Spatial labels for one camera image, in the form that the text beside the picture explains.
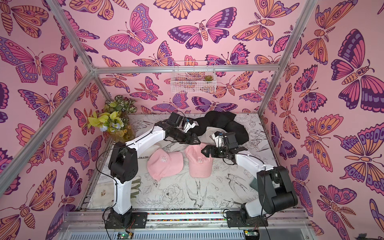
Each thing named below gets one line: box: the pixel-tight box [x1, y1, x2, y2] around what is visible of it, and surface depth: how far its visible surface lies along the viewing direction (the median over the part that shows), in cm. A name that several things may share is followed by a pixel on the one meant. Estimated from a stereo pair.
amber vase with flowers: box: [87, 95, 138, 143], surface depth 96 cm
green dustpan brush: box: [249, 177, 259, 191], surface depth 86 cm
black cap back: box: [204, 110, 237, 128], surface depth 112 cm
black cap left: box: [189, 110, 217, 137], surface depth 112 cm
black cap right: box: [222, 120, 249, 145], surface depth 107 cm
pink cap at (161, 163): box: [147, 148, 184, 182], surface depth 91 cm
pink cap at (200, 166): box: [184, 143, 214, 178], surface depth 92 cm
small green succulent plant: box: [204, 75, 214, 81], surface depth 94 cm
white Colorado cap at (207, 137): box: [197, 126, 228, 146], surface depth 107 cm
